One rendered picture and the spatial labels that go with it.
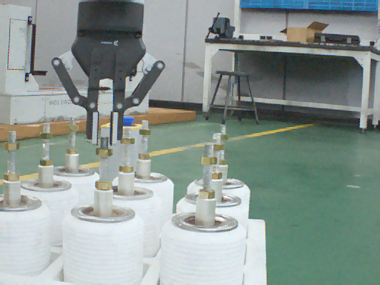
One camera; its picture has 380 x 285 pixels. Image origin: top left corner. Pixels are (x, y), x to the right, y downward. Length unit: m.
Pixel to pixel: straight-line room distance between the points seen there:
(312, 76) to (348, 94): 0.43
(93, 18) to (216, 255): 0.28
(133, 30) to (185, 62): 5.72
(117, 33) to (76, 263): 0.26
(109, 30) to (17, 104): 2.78
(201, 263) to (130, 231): 0.09
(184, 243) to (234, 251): 0.06
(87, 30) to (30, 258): 0.27
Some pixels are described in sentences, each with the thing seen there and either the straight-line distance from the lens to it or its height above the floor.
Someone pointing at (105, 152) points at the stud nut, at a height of 0.32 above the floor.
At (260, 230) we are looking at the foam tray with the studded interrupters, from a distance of 0.88.
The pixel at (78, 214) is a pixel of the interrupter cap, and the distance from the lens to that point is 0.64.
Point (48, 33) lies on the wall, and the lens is 7.63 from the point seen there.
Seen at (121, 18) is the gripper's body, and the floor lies 0.47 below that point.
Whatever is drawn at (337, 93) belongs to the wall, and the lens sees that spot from 5.67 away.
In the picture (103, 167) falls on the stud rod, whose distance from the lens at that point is 0.64.
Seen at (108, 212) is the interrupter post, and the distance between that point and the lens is 0.64.
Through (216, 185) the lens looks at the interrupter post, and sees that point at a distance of 0.73.
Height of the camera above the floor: 0.42
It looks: 8 degrees down
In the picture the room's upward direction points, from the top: 3 degrees clockwise
